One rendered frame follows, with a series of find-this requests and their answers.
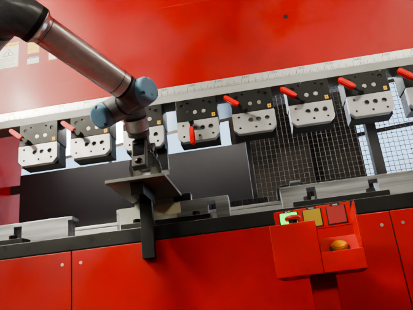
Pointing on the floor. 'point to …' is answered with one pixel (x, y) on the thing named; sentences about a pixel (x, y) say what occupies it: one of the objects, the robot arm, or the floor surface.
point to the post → (375, 149)
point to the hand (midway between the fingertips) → (150, 189)
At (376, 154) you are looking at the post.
